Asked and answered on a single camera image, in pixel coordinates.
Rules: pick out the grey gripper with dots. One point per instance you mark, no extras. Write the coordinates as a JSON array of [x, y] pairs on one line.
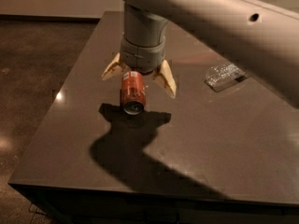
[[142, 56]]

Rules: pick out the red coke can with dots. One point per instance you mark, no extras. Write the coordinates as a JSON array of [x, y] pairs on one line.
[[133, 97]]

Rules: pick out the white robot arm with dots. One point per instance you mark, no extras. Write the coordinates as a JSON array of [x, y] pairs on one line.
[[260, 38]]

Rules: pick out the clear plastic water bottle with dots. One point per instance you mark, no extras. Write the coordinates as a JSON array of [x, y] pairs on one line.
[[220, 75]]

